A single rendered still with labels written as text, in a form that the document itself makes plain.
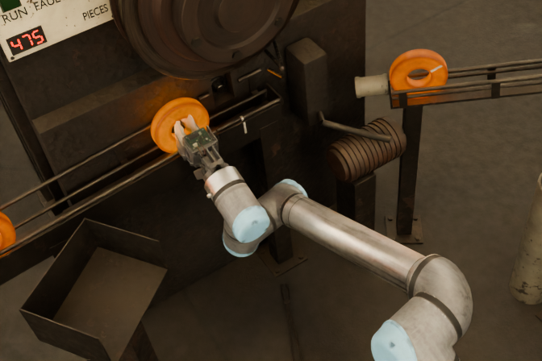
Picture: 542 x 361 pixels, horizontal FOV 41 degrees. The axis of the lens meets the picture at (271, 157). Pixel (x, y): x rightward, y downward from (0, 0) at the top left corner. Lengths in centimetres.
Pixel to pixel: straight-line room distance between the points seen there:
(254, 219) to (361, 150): 52
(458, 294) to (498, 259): 107
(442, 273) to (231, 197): 52
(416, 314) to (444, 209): 123
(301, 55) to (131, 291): 75
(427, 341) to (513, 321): 102
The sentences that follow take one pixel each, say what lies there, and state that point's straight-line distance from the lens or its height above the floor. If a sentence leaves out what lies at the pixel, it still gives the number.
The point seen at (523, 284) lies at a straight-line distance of 234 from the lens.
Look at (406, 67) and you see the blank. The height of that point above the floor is 75.
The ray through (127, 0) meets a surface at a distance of 155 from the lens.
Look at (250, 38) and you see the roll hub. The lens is 165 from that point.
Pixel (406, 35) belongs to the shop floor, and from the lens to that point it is 329.
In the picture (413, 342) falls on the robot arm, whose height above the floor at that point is 82.
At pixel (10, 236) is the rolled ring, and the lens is 185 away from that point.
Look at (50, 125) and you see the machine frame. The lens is 178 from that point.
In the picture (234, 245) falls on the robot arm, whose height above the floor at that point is 60.
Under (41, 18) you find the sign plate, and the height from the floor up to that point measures 113.
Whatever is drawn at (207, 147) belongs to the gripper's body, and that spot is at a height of 80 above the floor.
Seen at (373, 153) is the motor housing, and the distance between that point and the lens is 206.
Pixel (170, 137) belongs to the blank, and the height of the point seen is 74.
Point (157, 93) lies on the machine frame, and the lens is 184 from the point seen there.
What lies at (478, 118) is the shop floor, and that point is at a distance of 292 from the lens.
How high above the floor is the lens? 202
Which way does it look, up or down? 47 degrees down
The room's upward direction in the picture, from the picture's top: 8 degrees counter-clockwise
